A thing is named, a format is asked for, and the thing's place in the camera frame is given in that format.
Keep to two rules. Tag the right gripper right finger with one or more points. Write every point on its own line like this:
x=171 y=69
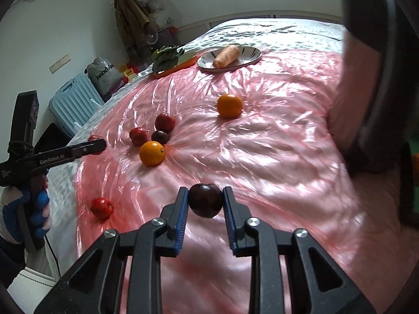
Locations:
x=290 y=264

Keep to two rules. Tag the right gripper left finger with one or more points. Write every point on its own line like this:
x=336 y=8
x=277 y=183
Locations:
x=122 y=270

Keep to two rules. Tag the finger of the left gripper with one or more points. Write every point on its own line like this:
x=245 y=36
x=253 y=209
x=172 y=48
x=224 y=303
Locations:
x=92 y=147

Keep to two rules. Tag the red fruit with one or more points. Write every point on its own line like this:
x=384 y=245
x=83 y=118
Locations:
x=101 y=208
x=95 y=138
x=138 y=136
x=165 y=122

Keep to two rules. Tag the orange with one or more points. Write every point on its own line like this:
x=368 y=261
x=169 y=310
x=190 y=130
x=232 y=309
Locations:
x=151 y=153
x=229 y=106

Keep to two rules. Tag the dark plum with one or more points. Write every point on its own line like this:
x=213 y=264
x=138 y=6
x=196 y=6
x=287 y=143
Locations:
x=205 y=200
x=160 y=137

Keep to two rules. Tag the left gloved hand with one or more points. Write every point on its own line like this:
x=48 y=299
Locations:
x=35 y=207

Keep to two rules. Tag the light blue suitcase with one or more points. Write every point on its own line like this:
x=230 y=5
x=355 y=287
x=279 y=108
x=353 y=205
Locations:
x=74 y=104

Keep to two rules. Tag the grey shopping bag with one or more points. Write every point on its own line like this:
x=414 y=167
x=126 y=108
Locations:
x=105 y=77

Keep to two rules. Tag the green leafy vegetable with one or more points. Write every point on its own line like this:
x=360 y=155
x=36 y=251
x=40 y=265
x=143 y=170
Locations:
x=166 y=58

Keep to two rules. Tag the brown hanging coat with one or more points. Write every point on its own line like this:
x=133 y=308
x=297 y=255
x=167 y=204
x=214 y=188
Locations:
x=132 y=24

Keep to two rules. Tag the orange plate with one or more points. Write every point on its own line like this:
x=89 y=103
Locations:
x=185 y=61

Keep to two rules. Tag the pink plastic sheet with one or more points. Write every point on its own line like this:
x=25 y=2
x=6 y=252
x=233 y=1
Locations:
x=278 y=157

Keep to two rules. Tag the carrot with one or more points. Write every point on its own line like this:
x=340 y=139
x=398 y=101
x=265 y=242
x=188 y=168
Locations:
x=227 y=56

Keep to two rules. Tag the striped white plate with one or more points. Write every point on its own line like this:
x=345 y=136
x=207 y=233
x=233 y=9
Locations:
x=248 y=56

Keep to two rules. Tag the black electric kettle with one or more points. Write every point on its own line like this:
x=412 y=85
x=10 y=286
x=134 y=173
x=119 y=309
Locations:
x=376 y=106

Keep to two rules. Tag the wall switch plate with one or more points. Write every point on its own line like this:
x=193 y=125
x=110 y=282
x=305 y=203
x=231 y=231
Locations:
x=60 y=63

